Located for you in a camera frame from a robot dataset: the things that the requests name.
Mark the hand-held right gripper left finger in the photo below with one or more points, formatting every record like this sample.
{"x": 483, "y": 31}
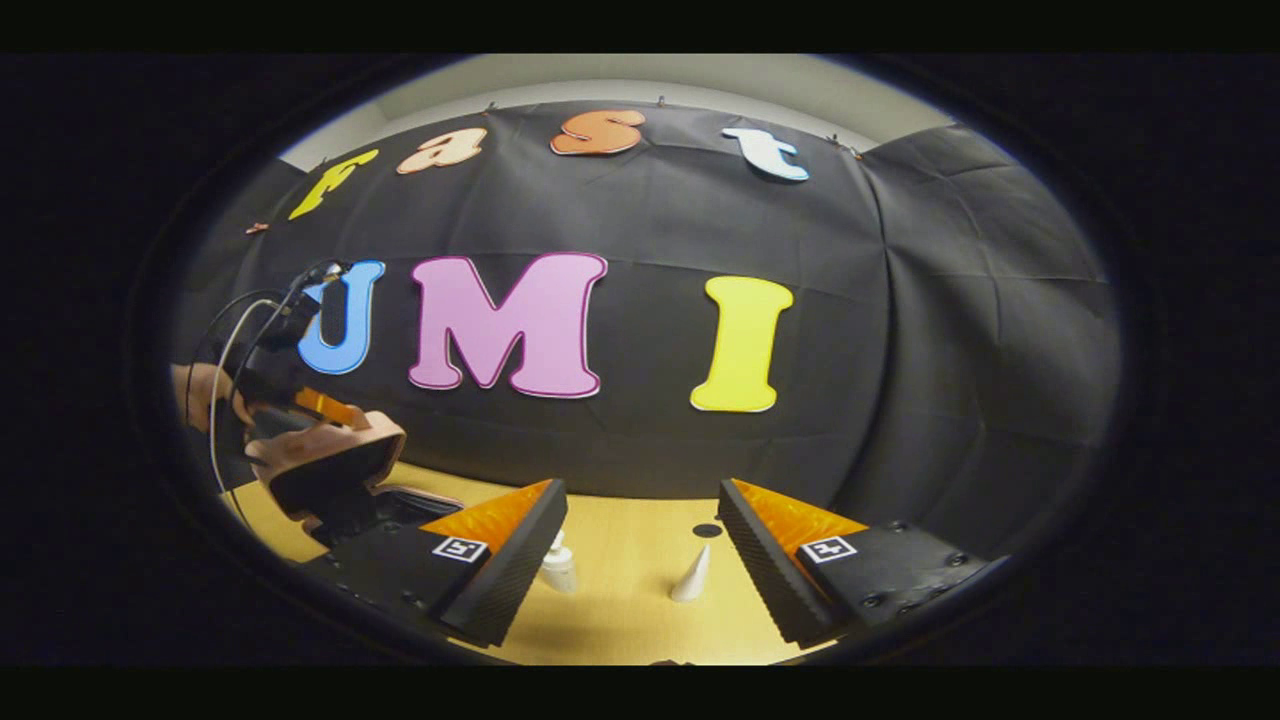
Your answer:
{"x": 515, "y": 570}

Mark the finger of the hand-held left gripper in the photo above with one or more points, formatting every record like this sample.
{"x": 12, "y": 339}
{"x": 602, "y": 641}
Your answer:
{"x": 330, "y": 408}

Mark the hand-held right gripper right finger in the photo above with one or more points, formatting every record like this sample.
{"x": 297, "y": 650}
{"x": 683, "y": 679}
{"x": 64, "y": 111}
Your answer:
{"x": 765, "y": 575}

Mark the small white bottle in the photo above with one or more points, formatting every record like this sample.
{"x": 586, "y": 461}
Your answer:
{"x": 557, "y": 572}

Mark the black backdrop cloth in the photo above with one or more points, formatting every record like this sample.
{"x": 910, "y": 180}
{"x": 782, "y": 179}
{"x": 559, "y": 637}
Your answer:
{"x": 650, "y": 220}

